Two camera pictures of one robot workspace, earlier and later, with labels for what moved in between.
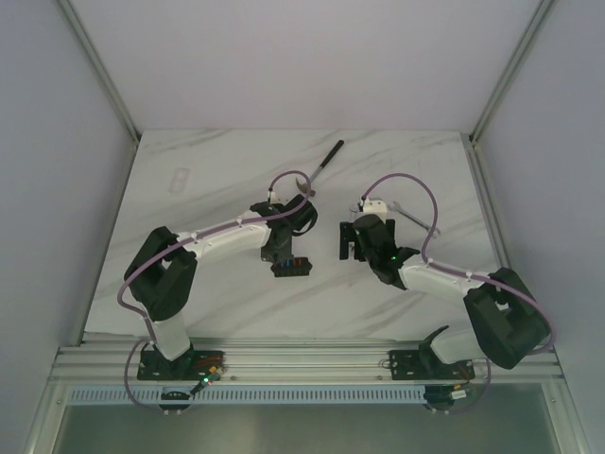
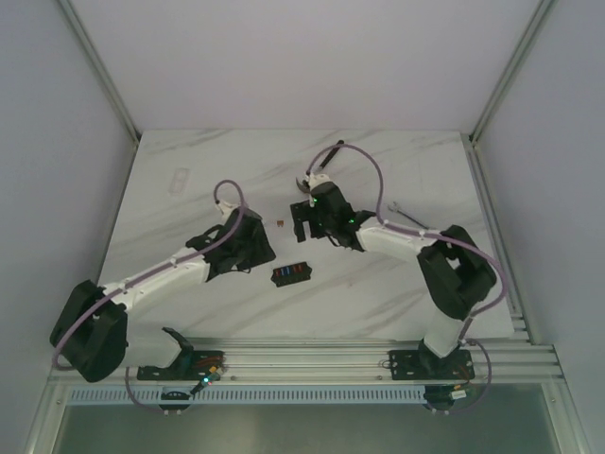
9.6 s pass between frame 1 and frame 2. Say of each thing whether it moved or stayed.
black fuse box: moved
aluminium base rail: stayed
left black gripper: moved
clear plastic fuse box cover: stayed
